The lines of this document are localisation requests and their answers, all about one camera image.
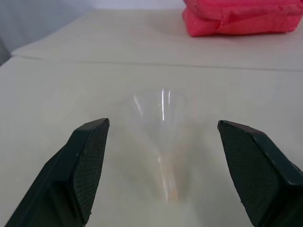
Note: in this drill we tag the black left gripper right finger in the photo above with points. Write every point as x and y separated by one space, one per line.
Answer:
258 165

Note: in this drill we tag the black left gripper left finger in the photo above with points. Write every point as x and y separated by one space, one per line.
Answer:
71 170

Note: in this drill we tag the clear glass funnel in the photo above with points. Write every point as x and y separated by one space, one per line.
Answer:
161 127

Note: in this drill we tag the pink folded cloth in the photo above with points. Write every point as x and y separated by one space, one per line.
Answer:
239 16

